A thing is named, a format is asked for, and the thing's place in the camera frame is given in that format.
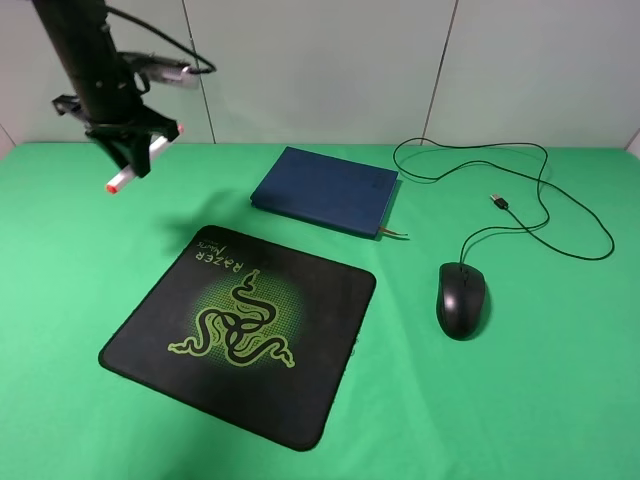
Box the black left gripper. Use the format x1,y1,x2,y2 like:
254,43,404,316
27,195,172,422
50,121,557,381
52,95,179,178

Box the white marker pen red caps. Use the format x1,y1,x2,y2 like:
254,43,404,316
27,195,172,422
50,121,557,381
105,136,173,194

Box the black computer mouse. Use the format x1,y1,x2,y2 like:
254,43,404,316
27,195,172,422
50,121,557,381
436,262,487,341

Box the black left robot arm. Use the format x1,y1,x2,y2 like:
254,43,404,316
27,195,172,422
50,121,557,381
33,1,179,178

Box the black green logo mouse pad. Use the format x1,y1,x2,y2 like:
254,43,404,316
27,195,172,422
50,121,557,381
98,225,376,451

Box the blue hardcover notebook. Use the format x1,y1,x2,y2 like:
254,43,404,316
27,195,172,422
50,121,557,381
250,146,408,240

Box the green table cloth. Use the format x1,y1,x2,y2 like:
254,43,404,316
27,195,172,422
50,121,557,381
1,144,639,479

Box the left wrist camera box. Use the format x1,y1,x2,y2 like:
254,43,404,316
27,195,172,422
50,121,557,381
119,51,199,95

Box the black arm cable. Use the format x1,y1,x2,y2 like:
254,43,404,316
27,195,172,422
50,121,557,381
102,5,218,76

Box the black mouse cable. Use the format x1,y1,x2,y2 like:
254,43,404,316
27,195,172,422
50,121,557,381
392,138,615,267

